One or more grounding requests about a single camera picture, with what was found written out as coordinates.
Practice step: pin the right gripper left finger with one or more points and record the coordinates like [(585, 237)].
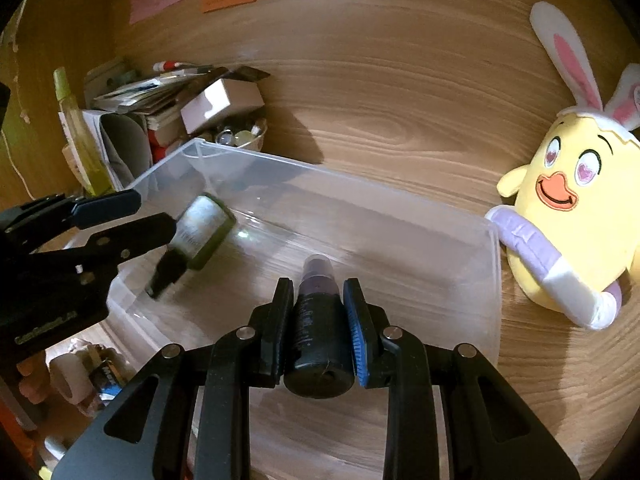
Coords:
[(187, 410)]

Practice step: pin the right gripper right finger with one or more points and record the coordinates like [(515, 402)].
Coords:
[(491, 432)]

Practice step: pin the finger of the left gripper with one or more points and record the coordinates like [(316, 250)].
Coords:
[(27, 227), (99, 258)]

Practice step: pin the blue Max blade box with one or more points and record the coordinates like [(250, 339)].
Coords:
[(107, 380)]

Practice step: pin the dark green dropper bottle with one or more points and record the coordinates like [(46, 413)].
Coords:
[(200, 230)]

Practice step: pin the purple black spray bottle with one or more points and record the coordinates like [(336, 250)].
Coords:
[(321, 365)]

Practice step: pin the yellow green spray bottle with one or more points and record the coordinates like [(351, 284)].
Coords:
[(81, 148)]

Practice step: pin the white folded paper booklets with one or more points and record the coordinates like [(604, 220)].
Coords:
[(123, 145)]

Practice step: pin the clear plastic storage bin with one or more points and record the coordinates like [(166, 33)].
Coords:
[(433, 268)]

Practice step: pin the stack of books and papers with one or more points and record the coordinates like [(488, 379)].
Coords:
[(155, 103)]

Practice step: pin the white bowl of trinkets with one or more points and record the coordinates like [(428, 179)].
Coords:
[(248, 135)]

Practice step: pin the red white marker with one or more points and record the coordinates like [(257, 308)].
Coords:
[(169, 66)]

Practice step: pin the yellow chick plush toy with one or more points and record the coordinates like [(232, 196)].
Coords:
[(570, 217)]

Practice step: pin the small white cardboard box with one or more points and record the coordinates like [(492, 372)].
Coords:
[(220, 100)]

